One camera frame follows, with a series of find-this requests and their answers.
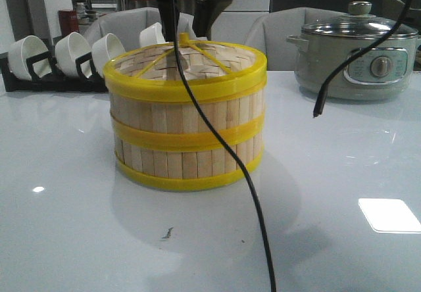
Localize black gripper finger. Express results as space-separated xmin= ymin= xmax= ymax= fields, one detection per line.
xmin=156 ymin=0 xmax=180 ymax=41
xmin=192 ymin=0 xmax=233 ymax=39

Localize yellow bamboo steamer lid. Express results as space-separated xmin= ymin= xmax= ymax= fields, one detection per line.
xmin=103 ymin=34 xmax=267 ymax=103

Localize white ceramic bowl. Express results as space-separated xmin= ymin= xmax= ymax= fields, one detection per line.
xmin=55 ymin=32 xmax=91 ymax=78
xmin=7 ymin=36 xmax=48 ymax=80
xmin=139 ymin=22 xmax=166 ymax=47
xmin=91 ymin=33 xmax=126 ymax=77

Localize grey chair left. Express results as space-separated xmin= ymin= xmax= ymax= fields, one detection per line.
xmin=83 ymin=7 xmax=208 ymax=53

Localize red bin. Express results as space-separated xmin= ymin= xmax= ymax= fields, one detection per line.
xmin=58 ymin=10 xmax=79 ymax=37

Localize black bowl rack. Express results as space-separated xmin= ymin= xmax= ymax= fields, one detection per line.
xmin=1 ymin=51 xmax=108 ymax=93

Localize bamboo steamer basket yellow rims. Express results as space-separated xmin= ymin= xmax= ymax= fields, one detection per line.
xmin=113 ymin=130 xmax=265 ymax=192

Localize glass pot lid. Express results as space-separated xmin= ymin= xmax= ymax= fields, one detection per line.
xmin=301 ymin=1 xmax=420 ymax=39

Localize grey electric cooking pot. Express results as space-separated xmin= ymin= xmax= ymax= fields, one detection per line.
xmin=286 ymin=33 xmax=420 ymax=101

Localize black dangling cable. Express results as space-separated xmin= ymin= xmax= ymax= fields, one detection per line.
xmin=312 ymin=0 xmax=421 ymax=119
xmin=165 ymin=0 xmax=278 ymax=292

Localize black right dangling cable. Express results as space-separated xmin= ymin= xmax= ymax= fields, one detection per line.
xmin=312 ymin=0 xmax=421 ymax=119

